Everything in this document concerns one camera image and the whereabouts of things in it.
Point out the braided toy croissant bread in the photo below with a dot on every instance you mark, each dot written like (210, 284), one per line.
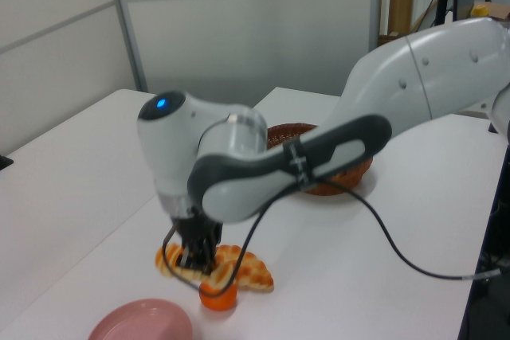
(255, 272)

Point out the open brown cardboard box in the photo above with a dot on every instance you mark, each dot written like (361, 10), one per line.
(500, 11)

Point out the small yellow object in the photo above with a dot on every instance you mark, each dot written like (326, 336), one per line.
(479, 11)

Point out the pink plate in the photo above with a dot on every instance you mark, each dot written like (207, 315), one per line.
(139, 322)

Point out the wooden cabinet panel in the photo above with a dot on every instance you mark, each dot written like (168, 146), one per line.
(401, 1)

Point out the black table clamp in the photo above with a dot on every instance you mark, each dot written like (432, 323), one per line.
(5, 162)

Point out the brown woven basket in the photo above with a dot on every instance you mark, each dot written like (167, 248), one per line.
(342, 184)

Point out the black stand base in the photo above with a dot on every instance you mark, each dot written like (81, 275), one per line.
(494, 128)

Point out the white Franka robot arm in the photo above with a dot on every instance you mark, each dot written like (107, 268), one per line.
(398, 89)

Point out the orange toy mandarin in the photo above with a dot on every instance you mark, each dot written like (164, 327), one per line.
(217, 302)

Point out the striped toy bread roll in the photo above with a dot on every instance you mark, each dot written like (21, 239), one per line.
(167, 260)

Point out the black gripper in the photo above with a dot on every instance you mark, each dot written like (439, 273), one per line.
(197, 228)

